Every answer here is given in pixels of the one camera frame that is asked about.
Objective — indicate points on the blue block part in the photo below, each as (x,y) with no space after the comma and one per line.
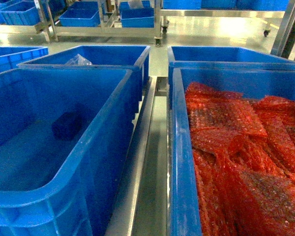
(67,126)

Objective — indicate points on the blue bin behind right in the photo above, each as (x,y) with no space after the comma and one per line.
(226,59)

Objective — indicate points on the clear plastic bag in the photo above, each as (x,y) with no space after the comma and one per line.
(78,60)

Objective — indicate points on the steel shelf rack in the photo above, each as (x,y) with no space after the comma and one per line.
(142,202)

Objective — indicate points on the blue bin behind left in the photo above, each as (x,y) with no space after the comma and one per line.
(115,78)

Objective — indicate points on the blue bin with red wrap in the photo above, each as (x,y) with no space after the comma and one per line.
(184,211)

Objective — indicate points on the red bubble wrap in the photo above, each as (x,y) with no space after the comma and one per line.
(244,159)

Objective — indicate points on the blue bin holding part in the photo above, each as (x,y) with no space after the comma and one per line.
(51,187)

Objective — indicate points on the far steel cart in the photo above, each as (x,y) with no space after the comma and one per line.
(106,28)

